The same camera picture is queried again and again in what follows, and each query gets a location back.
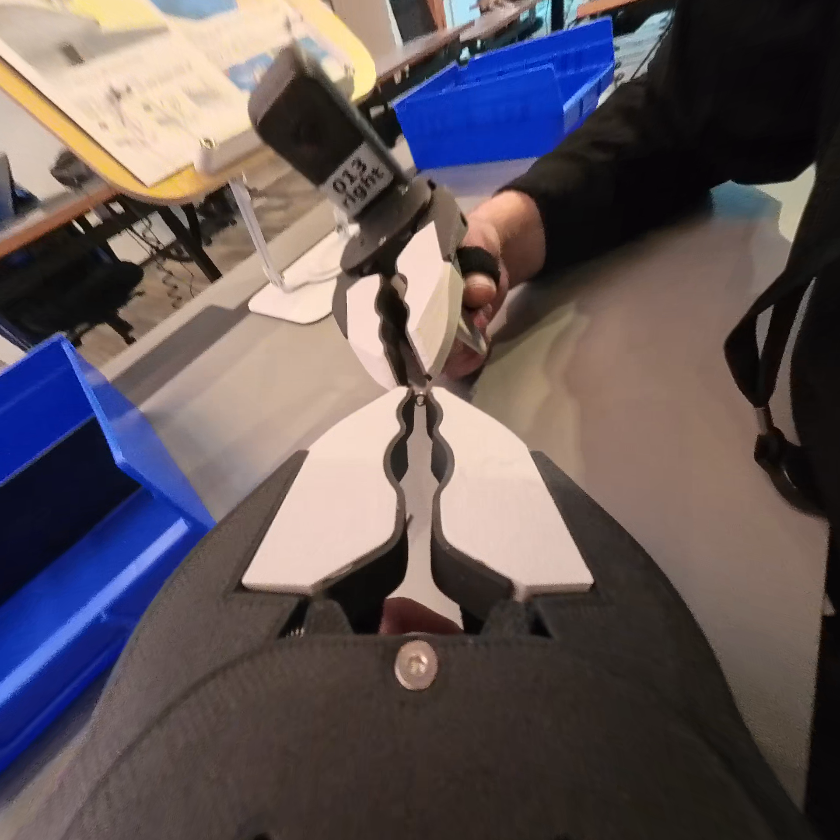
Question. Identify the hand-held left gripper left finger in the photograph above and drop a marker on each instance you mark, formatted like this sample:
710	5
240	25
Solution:
328	505

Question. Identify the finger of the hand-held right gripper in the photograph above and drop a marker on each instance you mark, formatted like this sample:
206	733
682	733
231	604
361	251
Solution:
364	328
433	302

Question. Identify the long background table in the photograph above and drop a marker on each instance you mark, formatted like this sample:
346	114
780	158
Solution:
433	39

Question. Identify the white board stand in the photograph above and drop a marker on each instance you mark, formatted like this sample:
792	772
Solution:
295	295

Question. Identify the wooden table with black legs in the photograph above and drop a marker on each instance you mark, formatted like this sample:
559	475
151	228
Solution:
65	210

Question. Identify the blue plastic bin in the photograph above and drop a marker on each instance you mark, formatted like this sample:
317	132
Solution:
499	111
79	590

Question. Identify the person's right hand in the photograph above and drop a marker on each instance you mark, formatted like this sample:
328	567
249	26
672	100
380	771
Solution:
512	229

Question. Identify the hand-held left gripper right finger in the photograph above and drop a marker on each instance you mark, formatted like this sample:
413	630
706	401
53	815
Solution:
505	512

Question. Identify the person's black clothing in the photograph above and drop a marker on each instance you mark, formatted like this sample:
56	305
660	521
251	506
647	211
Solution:
823	590

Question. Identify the black office chair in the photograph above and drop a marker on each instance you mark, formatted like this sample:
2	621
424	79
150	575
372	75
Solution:
59	282

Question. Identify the yellow-edged instruction board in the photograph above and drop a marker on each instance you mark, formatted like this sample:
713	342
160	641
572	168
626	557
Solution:
131	98

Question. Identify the person's right forearm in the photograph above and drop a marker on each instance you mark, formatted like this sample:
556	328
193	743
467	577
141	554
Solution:
623	151

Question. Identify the light grey desk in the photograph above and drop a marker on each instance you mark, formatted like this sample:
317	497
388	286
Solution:
623	426

